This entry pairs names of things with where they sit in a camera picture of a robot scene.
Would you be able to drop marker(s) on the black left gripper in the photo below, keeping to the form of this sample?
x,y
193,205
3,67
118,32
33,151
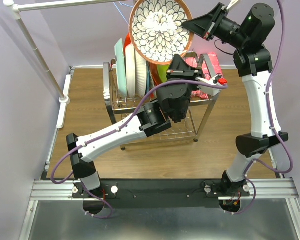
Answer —
x,y
178,69

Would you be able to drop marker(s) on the white clothes rail frame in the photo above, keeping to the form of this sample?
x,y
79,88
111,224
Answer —
x,y
85,31

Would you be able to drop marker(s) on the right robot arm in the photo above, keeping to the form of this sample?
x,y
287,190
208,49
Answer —
x,y
254,64

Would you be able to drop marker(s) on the orange garment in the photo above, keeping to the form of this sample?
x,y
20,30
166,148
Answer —
x,y
127,41

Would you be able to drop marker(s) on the flower plate brown rim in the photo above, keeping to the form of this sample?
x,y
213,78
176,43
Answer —
x,y
140,75
156,32

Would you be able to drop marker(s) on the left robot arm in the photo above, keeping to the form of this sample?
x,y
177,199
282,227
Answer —
x,y
148,119

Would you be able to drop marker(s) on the steel wire dish rack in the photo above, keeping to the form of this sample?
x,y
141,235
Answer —
x,y
119,107

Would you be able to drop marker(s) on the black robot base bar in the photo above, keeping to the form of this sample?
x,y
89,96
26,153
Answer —
x,y
161,193

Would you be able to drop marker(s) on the blue wire hanger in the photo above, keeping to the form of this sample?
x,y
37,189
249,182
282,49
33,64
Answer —
x,y
124,9

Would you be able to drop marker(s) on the mint rectangular plate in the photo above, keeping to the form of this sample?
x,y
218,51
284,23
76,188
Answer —
x,y
120,68

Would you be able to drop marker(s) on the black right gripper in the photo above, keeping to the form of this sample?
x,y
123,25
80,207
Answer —
x,y
201,24

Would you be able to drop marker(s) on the teal scalloped plate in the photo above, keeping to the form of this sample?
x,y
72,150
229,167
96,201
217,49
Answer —
x,y
148,76

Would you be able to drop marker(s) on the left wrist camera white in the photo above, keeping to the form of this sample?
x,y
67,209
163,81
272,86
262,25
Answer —
x,y
212,86

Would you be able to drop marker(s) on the pink printed garment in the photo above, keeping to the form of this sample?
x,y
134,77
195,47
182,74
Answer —
x,y
210,66

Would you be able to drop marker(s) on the lime green plate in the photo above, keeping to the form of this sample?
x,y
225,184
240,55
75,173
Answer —
x,y
162,72

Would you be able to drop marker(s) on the woven bamboo plate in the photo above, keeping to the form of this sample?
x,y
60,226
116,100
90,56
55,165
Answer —
x,y
151,84

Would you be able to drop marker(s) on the orange plastic plate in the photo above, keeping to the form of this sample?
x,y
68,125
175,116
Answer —
x,y
154,74

